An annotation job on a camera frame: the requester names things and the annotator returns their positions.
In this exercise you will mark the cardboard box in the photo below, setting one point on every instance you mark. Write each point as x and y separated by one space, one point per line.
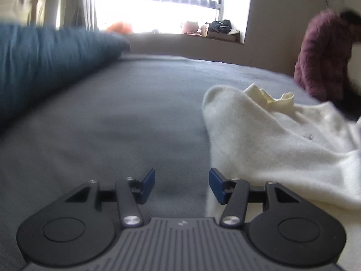
220 36

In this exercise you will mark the orange cloth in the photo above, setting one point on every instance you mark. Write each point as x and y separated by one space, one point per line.
120 27

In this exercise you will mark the dark clothes bundle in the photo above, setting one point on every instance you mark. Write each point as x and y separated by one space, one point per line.
220 26

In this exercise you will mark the cream fuzzy sweater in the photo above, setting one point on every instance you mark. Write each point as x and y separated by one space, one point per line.
268 135

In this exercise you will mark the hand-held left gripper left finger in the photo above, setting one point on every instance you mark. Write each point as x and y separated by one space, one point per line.
148 186

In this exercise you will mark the pink pot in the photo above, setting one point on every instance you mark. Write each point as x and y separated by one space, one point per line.
190 27

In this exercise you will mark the grey curtain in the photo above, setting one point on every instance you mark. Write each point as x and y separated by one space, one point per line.
73 5

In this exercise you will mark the blue pillow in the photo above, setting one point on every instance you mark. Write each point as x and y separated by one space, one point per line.
42 67

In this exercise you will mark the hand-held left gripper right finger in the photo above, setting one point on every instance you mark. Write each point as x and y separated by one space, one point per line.
215 186

